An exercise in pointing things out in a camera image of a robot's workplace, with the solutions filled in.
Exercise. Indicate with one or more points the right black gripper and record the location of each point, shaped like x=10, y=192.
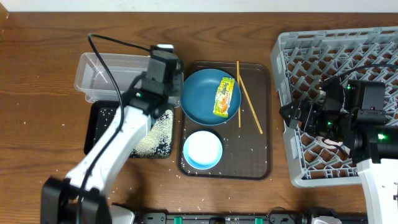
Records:
x=313, y=106

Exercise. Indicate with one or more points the grey dishwasher rack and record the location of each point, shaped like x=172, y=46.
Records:
x=299, y=61

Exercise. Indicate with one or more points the black plastic tray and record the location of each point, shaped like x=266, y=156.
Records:
x=93, y=119

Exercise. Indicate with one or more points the clear plastic bin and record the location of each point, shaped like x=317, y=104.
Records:
x=93, y=74

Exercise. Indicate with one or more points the light blue rice bowl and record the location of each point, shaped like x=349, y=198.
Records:
x=202, y=150

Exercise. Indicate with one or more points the yellow green snack wrapper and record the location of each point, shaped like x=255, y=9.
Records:
x=223, y=97

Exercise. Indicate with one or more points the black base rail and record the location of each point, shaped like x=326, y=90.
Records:
x=276, y=215

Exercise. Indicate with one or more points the spilled rice pile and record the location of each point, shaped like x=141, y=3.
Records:
x=156, y=145

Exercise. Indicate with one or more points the white cup pink inside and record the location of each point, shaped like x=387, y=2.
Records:
x=329, y=144

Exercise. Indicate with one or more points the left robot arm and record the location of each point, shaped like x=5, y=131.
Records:
x=81, y=197

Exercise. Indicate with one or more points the brown serving tray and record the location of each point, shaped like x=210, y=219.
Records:
x=247, y=154

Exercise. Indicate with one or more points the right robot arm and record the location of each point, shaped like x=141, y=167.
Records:
x=354, y=115

